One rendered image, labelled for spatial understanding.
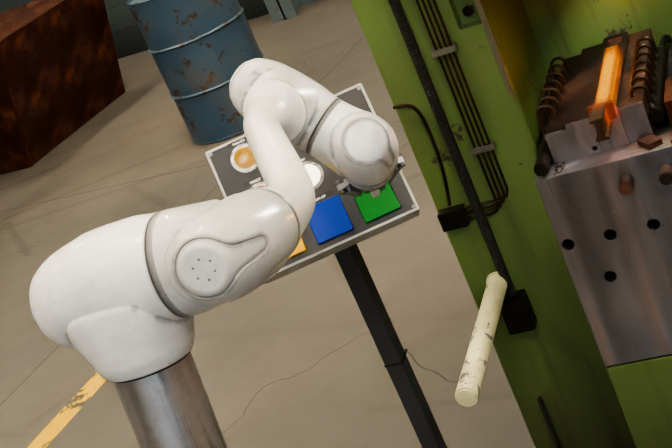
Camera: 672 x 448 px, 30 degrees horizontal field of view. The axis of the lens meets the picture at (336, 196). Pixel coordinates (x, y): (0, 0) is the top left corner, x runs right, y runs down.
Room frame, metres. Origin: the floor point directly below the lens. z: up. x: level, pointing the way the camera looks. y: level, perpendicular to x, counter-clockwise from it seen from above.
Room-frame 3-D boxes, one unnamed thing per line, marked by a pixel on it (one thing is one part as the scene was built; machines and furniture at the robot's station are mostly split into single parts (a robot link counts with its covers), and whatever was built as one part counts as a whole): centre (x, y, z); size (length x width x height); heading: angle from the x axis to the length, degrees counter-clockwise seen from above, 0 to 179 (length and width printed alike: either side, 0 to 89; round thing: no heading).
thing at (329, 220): (2.27, 0.03, 1.01); 0.07 x 0.05 x 0.07; 91
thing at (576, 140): (2.43, -0.60, 0.96); 0.42 x 0.20 x 0.09; 156
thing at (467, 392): (2.30, -0.16, 0.62); 0.44 x 0.05 x 0.05; 156
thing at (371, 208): (2.27, -0.07, 1.01); 0.07 x 0.05 x 0.07; 91
